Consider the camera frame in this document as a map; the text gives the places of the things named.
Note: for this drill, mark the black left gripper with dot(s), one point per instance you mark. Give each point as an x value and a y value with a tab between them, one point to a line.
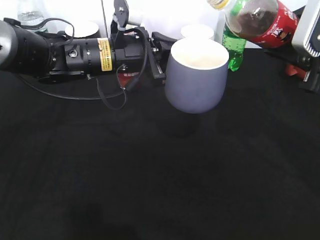
143	54

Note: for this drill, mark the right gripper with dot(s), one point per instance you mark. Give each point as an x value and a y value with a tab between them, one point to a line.
306	41

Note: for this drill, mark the cola bottle red label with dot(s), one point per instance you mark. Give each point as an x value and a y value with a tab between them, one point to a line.
266	23

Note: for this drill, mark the grey ceramic mug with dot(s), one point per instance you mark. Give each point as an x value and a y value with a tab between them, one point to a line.
196	75

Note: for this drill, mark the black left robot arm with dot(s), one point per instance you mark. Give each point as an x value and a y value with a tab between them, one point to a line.
55	55

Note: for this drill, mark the green Sprite bottle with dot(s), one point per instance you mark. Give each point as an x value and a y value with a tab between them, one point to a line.
235	46

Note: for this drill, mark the red ceramic mug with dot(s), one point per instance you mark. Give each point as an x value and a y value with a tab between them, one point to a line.
291	70

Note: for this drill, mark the Nescafe coffee bottle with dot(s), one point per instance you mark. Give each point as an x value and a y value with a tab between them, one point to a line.
124	78

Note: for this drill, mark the black ceramic mug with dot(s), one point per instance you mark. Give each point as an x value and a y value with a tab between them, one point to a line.
83	30

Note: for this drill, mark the white ceramic mug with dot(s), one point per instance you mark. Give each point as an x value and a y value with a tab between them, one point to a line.
201	31

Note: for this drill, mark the clear water bottle green label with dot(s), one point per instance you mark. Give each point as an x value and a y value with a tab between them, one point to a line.
29	12

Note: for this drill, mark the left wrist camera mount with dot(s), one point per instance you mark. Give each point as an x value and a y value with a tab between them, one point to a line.
121	18

